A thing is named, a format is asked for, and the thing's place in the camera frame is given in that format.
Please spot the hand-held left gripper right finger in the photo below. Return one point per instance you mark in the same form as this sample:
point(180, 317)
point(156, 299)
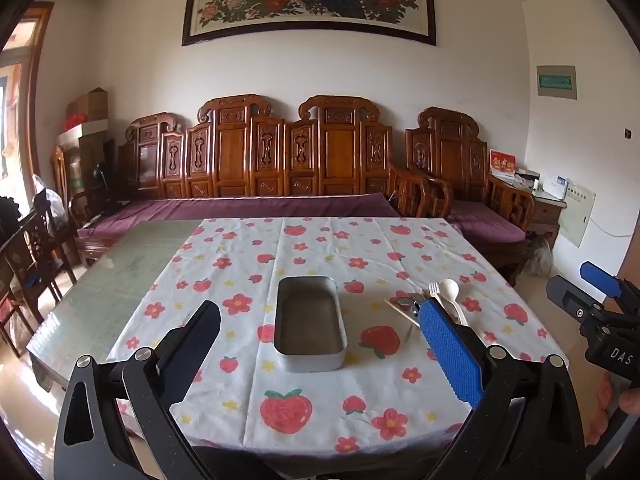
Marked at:
point(450, 355)

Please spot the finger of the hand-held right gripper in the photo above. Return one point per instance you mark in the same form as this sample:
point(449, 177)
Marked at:
point(602, 280)
point(570, 300)

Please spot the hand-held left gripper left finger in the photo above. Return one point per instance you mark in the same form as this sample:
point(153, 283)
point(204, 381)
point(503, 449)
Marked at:
point(197, 355)

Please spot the white plastic spoon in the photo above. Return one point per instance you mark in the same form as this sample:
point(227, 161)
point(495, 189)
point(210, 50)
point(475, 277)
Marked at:
point(449, 289)

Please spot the large metal spoon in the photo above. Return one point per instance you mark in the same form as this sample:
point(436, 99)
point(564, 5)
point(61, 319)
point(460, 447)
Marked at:
point(406, 301)

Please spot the rectangular metal tray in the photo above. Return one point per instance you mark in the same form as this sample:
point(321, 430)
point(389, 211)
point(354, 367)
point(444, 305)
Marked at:
point(307, 325)

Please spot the person's right hand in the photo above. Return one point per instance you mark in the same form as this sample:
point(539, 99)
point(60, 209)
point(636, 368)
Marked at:
point(599, 410)

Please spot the grey furry object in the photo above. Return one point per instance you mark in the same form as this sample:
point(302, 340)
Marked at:
point(540, 257)

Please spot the white plastic fork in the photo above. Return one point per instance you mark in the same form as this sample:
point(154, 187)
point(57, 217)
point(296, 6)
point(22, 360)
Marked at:
point(434, 292)

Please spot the wooden chopstick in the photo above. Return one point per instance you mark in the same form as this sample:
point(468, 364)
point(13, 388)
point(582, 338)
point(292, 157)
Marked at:
point(400, 310)

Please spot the wooden side table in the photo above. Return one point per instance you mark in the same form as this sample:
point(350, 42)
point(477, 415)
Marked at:
point(547, 210)

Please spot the white electronic device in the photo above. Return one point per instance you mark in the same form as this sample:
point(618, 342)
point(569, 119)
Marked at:
point(555, 187)

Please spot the small grey box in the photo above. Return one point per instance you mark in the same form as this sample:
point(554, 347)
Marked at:
point(527, 178)

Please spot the strawberry flower print tablecloth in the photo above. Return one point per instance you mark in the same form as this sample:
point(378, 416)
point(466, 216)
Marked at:
point(320, 410)

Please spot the red desk card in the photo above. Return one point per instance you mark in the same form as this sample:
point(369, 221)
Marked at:
point(502, 164)

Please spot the wooden dining chair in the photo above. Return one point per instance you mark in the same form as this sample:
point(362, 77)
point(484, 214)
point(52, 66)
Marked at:
point(47, 255)
point(20, 290)

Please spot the carved wooden armchair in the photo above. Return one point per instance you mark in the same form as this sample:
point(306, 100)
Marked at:
point(450, 155)

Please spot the carved wooden sofa bench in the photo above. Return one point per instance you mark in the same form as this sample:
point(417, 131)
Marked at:
point(235, 155)

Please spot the white plastic bag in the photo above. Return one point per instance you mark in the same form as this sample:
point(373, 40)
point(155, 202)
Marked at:
point(50, 202)

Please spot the white cardboard box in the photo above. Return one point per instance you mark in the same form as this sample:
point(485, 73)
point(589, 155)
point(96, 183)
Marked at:
point(82, 132)

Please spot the brown cardboard box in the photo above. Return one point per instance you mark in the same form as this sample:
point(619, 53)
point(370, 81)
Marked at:
point(87, 105)

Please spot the white wall panel cabinet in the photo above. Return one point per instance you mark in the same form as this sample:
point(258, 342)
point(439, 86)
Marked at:
point(577, 215)

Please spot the green wall electrical box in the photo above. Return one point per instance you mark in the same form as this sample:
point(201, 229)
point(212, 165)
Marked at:
point(556, 82)

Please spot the wooden door frame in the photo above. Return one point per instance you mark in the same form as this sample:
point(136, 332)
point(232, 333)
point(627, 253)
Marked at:
point(35, 85)

